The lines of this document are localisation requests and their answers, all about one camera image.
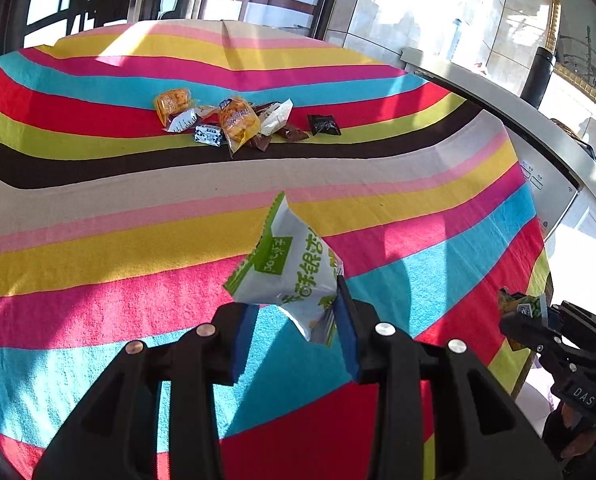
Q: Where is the person's right hand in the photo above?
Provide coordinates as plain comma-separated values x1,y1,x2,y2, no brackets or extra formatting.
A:
542,402,596,461

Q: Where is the white green snack packet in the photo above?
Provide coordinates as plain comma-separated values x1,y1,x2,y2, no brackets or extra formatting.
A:
223,191,345,347

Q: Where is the green pea packet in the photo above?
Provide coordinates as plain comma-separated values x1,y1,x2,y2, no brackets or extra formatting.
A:
498,287,543,351

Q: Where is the orange cake packet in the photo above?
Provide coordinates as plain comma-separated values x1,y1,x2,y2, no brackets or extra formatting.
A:
153,88,193,126

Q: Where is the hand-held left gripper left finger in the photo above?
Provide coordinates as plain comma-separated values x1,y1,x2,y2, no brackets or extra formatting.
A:
32,302,259,480

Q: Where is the striped colourful tablecloth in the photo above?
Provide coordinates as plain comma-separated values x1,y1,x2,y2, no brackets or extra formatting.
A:
0,19,551,480

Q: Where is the orange bread packet blue label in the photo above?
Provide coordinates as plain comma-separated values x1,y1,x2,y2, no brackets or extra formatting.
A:
218,96,261,156

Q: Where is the black snack packet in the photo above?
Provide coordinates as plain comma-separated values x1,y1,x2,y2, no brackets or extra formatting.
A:
307,114,342,137

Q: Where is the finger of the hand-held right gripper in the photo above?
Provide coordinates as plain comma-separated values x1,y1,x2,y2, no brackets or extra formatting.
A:
500,311,566,358
548,301,596,343

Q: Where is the white blue snack packet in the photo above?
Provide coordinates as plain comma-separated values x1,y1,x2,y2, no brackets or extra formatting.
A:
164,106,216,133

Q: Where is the grey counter ledge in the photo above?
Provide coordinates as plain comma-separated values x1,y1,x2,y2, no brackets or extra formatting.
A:
400,46,596,241

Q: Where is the blue white candy packet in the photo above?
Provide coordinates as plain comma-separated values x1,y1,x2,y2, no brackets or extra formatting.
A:
194,124,225,147

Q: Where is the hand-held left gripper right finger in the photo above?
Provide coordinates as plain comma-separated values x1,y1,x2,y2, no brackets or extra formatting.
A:
335,275,562,480

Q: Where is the gold curved frame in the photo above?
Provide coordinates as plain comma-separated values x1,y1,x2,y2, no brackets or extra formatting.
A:
545,0,596,123

